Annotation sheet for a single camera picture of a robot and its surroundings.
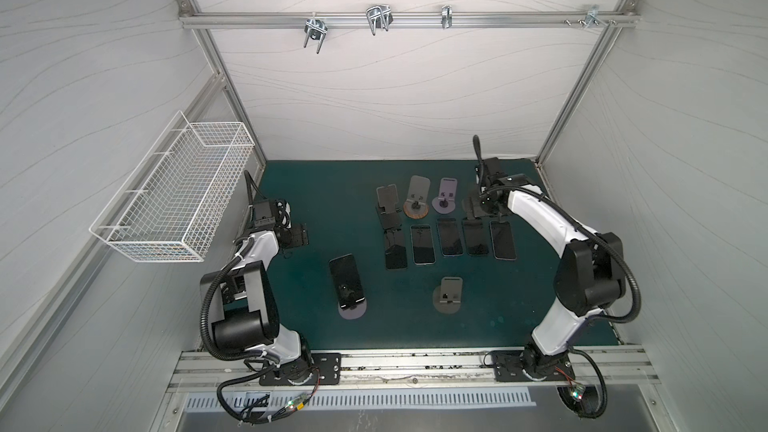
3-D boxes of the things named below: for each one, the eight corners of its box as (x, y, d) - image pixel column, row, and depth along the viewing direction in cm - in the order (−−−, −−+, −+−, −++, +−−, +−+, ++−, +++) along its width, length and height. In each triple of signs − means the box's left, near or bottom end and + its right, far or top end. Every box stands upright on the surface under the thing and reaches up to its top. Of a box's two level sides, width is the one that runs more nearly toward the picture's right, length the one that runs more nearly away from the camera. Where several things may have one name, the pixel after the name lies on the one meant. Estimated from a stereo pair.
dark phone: (383, 270, 95) (383, 266, 92) (384, 234, 103) (384, 229, 101) (407, 270, 95) (407, 266, 92) (406, 234, 103) (406, 229, 101)
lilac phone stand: (433, 213, 107) (437, 195, 99) (431, 197, 112) (434, 178, 104) (453, 213, 107) (459, 195, 99) (451, 197, 112) (456, 178, 104)
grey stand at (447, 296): (433, 314, 84) (438, 301, 76) (431, 291, 89) (436, 276, 80) (458, 314, 84) (465, 301, 76) (454, 291, 89) (461, 276, 80)
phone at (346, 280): (345, 317, 84) (337, 296, 71) (336, 284, 90) (328, 260, 77) (366, 309, 85) (362, 287, 73) (357, 277, 91) (352, 252, 79)
